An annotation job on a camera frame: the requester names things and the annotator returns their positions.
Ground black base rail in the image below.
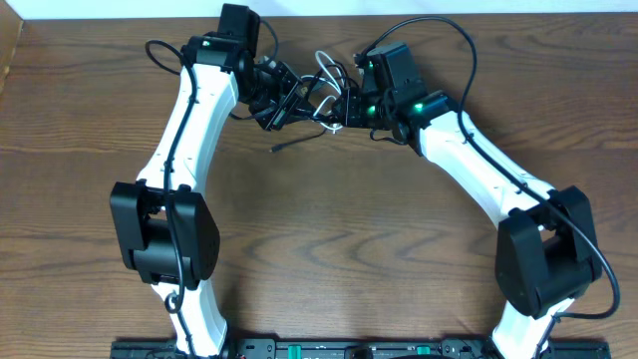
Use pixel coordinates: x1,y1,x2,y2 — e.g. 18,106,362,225
108,338,612,359

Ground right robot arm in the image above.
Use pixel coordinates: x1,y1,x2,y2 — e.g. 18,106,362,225
333,43,606,358

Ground black USB cable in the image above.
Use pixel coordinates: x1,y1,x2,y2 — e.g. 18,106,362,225
269,59,380,154

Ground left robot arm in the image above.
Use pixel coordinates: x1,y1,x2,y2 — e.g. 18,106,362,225
110,4,315,358

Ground wooden panel at left edge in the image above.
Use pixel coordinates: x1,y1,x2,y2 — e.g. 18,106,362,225
0,0,24,91

